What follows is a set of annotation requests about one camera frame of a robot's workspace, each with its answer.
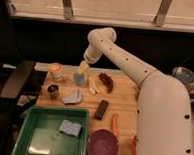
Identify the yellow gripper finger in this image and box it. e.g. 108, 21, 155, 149
77, 60, 89, 75

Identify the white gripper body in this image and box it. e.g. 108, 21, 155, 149
84, 45, 101, 64

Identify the blue sponge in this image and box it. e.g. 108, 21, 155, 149
59, 120, 82, 137

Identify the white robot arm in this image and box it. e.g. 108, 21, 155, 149
84, 27, 193, 155

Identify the small dark metal cup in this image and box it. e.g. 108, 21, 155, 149
47, 85, 59, 99

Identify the yellow banana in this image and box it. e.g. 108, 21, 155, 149
88, 77, 100, 95

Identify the brown grape bunch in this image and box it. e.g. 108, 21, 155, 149
98, 72, 114, 94

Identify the orange lidded jar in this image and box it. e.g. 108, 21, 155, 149
48, 63, 63, 80

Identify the blue folded cloth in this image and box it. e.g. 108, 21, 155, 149
61, 90, 82, 105

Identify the black remote control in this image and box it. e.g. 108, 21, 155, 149
95, 100, 109, 120

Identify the orange carrot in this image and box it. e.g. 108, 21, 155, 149
111, 113, 119, 137

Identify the black chair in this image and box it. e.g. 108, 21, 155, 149
0, 60, 35, 154

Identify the purple bowl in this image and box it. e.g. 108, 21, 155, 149
87, 129, 119, 155

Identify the green plastic tray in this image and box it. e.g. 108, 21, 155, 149
11, 107, 89, 155

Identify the orange frying pan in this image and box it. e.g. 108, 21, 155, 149
131, 136, 137, 155

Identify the grey bowl at right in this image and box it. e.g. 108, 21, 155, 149
172, 67, 194, 86

